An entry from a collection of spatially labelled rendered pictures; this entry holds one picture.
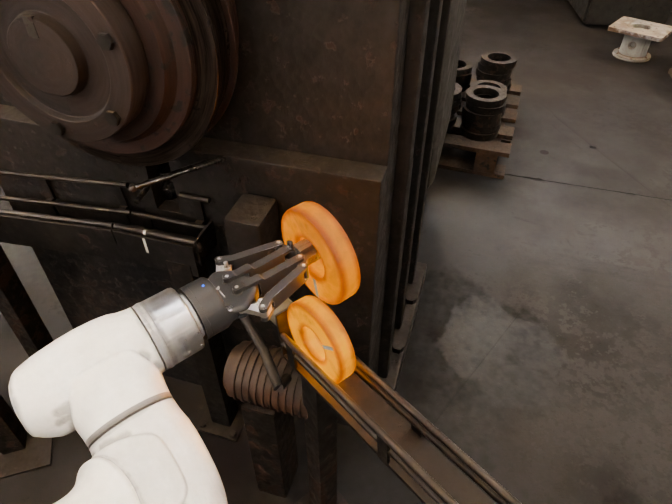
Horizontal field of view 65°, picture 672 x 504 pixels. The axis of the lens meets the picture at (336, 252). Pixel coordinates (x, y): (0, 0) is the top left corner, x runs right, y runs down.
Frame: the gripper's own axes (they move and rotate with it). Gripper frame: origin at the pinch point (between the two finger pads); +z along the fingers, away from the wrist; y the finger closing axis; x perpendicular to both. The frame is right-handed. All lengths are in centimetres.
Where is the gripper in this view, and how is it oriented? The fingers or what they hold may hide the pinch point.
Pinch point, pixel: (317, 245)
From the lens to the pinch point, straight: 76.1
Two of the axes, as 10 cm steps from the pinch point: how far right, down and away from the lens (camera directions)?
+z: 7.8, -4.5, 4.3
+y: 6.2, 5.2, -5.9
